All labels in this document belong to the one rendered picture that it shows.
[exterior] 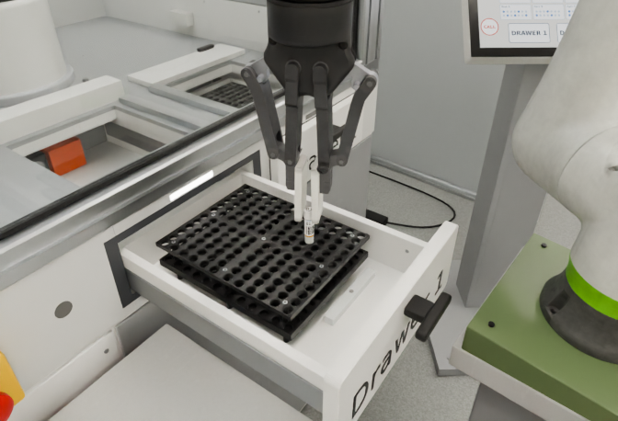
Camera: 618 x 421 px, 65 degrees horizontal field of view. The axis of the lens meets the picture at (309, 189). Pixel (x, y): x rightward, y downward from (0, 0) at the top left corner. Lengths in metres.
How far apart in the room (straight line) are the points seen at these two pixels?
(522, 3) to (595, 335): 0.80
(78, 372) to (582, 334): 0.64
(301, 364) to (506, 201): 1.13
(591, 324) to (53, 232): 0.65
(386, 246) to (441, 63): 1.65
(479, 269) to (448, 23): 1.06
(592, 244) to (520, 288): 0.15
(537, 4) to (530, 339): 0.81
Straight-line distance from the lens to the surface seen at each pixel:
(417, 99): 2.37
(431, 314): 0.55
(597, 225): 0.67
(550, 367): 0.70
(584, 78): 0.69
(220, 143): 0.71
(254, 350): 0.56
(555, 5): 1.30
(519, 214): 1.60
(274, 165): 0.82
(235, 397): 0.66
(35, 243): 0.59
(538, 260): 0.84
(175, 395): 0.68
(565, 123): 0.70
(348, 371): 0.47
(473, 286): 1.75
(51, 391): 0.72
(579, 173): 0.67
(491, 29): 1.22
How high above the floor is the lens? 1.31
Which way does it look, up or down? 33 degrees down
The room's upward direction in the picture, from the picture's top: straight up
